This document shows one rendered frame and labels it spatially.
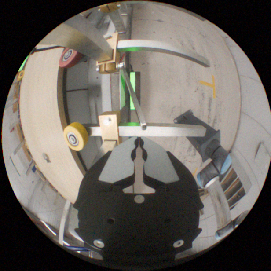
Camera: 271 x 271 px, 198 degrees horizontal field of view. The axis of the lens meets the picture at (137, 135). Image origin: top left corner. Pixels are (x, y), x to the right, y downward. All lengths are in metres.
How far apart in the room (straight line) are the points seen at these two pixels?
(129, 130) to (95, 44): 0.22
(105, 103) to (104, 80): 0.13
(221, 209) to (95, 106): 0.99
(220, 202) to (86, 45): 0.81
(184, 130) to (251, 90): 2.59
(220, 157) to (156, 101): 0.90
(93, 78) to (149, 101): 0.75
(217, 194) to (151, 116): 1.08
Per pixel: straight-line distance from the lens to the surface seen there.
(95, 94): 0.51
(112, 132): 0.24
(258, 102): 2.64
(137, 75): 0.38
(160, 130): 0.25
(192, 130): 0.29
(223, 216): 0.70
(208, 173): 0.74
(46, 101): 0.35
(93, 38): 0.15
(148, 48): 0.26
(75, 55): 0.26
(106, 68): 0.23
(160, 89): 1.11
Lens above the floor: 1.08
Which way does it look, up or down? 62 degrees down
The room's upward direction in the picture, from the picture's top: 179 degrees counter-clockwise
